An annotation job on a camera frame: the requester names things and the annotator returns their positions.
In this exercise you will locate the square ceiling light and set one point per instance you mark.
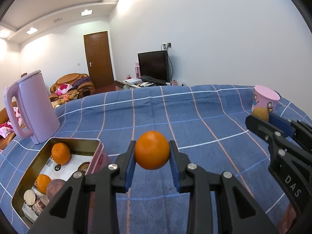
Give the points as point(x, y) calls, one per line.
point(32, 30)
point(86, 12)

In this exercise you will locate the blue checked tablecloth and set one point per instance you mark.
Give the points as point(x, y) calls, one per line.
point(170, 112)

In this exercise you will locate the cut water chestnut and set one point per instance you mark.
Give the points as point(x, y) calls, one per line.
point(40, 206)
point(29, 197)

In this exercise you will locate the pink floral cushion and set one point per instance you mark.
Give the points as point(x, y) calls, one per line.
point(6, 129)
point(63, 89)
point(17, 117)

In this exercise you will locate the coffee table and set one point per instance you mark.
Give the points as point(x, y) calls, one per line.
point(65, 100)

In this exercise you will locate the printed paper sheet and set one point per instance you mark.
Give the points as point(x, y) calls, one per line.
point(75, 159)

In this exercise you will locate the large orange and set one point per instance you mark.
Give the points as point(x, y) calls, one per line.
point(60, 153)

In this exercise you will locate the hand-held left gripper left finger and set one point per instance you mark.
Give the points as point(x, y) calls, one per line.
point(129, 173)

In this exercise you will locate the white television stand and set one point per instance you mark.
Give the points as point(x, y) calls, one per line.
point(136, 85)

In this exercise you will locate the white flat box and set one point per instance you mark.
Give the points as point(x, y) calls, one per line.
point(132, 80)

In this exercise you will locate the dark water chestnut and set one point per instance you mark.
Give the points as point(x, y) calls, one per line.
point(84, 167)

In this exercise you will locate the person's right hand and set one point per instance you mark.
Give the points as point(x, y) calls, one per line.
point(288, 218)

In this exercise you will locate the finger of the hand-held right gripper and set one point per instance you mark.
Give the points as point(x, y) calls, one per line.
point(280, 125)
point(260, 126)

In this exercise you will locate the cut water chestnut back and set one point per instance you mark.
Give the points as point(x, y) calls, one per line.
point(40, 206)

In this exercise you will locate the brown wooden door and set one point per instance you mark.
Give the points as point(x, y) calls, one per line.
point(98, 58)

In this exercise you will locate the purple electric kettle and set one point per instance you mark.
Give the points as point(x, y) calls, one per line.
point(36, 107)

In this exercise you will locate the pink tin box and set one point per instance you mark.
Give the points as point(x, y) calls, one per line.
point(97, 160)

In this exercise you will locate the brown leather sofa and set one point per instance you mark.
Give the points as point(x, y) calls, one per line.
point(4, 112)

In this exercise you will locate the white wall socket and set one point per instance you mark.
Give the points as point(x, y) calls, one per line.
point(167, 45)

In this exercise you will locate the brown leather armchair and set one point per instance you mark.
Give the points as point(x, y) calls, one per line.
point(70, 78)

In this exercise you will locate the pink cartoon cup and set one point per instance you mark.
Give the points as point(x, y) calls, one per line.
point(265, 97)

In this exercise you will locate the black television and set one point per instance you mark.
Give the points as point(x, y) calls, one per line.
point(153, 65)

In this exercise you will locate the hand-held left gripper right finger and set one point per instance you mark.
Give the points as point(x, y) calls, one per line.
point(176, 173)

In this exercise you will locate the small yellow-green fruit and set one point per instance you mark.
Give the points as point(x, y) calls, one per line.
point(260, 114)

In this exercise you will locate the purple blanket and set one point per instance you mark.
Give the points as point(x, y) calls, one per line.
point(81, 82)

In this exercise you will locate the pink printed bag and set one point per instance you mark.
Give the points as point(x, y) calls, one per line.
point(174, 82)

